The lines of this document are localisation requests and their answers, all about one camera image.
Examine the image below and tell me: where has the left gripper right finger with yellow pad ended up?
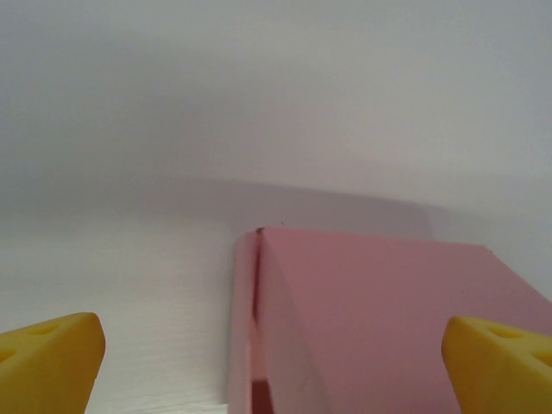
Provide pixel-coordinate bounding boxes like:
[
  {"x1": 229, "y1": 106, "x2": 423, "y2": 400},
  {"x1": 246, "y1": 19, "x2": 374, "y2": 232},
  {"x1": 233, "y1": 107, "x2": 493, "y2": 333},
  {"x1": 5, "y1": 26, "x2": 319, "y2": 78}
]
[{"x1": 443, "y1": 316, "x2": 552, "y2": 414}]

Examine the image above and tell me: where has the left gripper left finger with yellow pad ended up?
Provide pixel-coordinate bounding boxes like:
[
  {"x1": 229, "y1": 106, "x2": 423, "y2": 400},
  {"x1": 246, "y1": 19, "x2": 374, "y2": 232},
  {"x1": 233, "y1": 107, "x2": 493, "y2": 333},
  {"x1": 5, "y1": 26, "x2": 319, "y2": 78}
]
[{"x1": 0, "y1": 312, "x2": 106, "y2": 414}]

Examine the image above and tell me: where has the pink paper box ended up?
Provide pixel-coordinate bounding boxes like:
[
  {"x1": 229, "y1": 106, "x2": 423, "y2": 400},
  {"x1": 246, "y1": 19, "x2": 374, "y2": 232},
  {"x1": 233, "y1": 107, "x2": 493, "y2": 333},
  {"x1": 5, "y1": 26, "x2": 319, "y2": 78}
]
[{"x1": 223, "y1": 226, "x2": 552, "y2": 414}]

